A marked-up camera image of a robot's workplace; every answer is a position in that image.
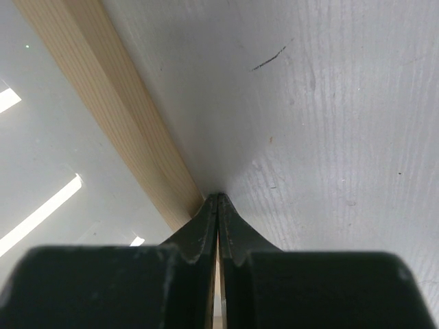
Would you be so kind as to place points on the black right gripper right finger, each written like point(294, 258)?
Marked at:
point(266, 287)

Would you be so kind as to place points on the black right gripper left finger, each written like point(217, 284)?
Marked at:
point(170, 285)

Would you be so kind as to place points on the light wooden picture frame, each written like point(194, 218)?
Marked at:
point(85, 45)

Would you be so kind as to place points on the clear acrylic sheet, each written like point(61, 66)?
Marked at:
point(48, 139)

